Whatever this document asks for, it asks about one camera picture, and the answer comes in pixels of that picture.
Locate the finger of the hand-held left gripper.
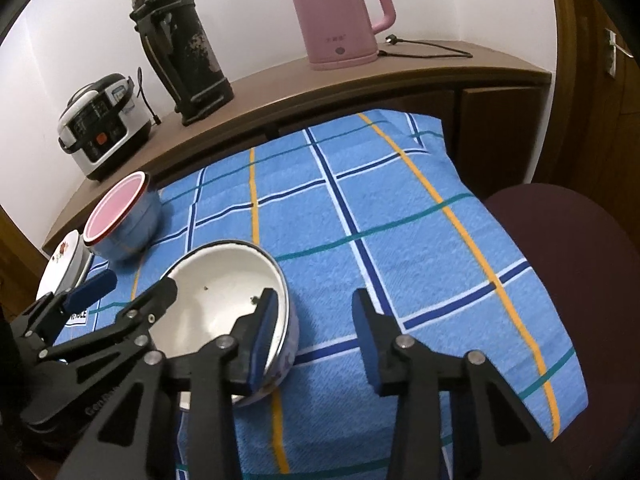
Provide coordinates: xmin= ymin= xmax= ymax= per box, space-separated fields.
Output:
xmin=37 ymin=277 xmax=178 ymax=364
xmin=10 ymin=269 xmax=117 ymax=349

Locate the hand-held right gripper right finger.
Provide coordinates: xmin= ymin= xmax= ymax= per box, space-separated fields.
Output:
xmin=351 ymin=287 xmax=576 ymax=480

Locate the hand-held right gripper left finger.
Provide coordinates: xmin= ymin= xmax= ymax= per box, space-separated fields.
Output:
xmin=55 ymin=287 xmax=281 ymax=480

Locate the large red floral white plate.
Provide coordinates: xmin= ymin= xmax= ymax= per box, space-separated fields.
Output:
xmin=36 ymin=229 xmax=86 ymax=306

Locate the white enamel bowl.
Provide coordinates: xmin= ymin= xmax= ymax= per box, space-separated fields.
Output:
xmin=157 ymin=241 xmax=301 ymax=413

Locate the stainless steel bowl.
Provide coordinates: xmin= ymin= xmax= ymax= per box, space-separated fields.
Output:
xmin=87 ymin=175 xmax=163 ymax=262

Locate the pink and red plastic bowl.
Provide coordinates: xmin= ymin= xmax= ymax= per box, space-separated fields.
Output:
xmin=82 ymin=171 xmax=151 ymax=247

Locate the plain white plate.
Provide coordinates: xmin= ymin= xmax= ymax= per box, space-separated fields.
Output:
xmin=70 ymin=249 xmax=96 ymax=286

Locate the blue checked cloth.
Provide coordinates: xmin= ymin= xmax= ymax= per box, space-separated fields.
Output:
xmin=50 ymin=108 xmax=588 ymax=480

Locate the silver black rice cooker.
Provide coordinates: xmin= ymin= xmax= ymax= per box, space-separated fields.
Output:
xmin=57 ymin=74 xmax=153 ymax=182

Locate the dark red chair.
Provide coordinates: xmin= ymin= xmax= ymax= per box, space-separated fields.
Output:
xmin=482 ymin=183 xmax=640 ymax=480

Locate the black thermos flask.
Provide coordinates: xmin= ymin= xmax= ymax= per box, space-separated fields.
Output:
xmin=130 ymin=0 xmax=235 ymax=127

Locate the wooden sideboard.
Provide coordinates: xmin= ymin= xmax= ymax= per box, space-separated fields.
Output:
xmin=42 ymin=40 xmax=553 ymax=256

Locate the pink electric kettle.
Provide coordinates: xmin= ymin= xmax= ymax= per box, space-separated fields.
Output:
xmin=277 ymin=0 xmax=397 ymax=71

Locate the black rice cooker cord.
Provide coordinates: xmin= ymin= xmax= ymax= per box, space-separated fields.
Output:
xmin=136 ymin=66 xmax=162 ymax=126

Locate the black kettle power cable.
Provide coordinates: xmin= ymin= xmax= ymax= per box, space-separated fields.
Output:
xmin=377 ymin=34 xmax=473 ymax=59

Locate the metal door handle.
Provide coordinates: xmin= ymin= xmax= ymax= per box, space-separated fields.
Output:
xmin=604 ymin=27 xmax=637 ymax=78

